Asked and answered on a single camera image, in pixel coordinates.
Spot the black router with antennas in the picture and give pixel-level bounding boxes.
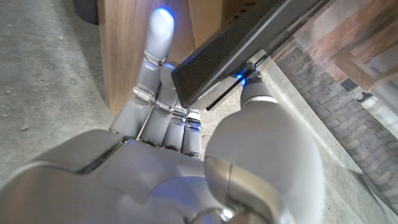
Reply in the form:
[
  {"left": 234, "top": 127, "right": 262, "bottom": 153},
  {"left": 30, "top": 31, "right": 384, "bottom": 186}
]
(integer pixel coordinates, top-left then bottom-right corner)
[{"left": 171, "top": 0, "right": 330, "bottom": 111}]

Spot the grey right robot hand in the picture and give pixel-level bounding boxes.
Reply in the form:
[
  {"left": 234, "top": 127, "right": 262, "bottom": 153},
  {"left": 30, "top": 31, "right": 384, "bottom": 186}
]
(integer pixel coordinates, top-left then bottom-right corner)
[{"left": 0, "top": 7, "right": 326, "bottom": 224}]

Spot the brown cardboard box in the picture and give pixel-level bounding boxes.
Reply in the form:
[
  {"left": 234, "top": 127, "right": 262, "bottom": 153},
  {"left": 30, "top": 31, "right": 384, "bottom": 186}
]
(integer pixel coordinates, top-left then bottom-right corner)
[{"left": 186, "top": 0, "right": 259, "bottom": 49}]

